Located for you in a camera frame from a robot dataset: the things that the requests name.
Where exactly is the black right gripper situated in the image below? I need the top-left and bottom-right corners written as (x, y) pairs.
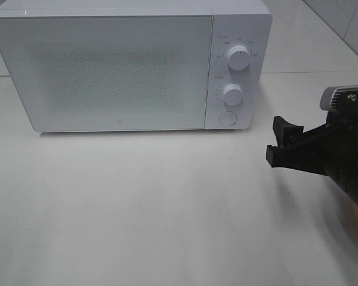
top-left (266, 111), bottom-right (358, 206)

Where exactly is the round white door-open button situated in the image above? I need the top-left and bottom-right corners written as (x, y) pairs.
top-left (218, 111), bottom-right (237, 126)

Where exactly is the pink round plate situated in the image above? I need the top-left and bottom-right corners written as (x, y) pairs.
top-left (340, 197), bottom-right (358, 240)

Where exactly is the white microwave door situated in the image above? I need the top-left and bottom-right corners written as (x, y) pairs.
top-left (0, 15), bottom-right (212, 132)

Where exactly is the upper white power knob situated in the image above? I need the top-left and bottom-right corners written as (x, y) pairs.
top-left (226, 43), bottom-right (251, 71)

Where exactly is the white microwave oven body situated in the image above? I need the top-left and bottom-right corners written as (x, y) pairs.
top-left (0, 1), bottom-right (273, 130)

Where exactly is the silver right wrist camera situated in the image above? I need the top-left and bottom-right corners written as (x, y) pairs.
top-left (320, 85), bottom-right (358, 116)

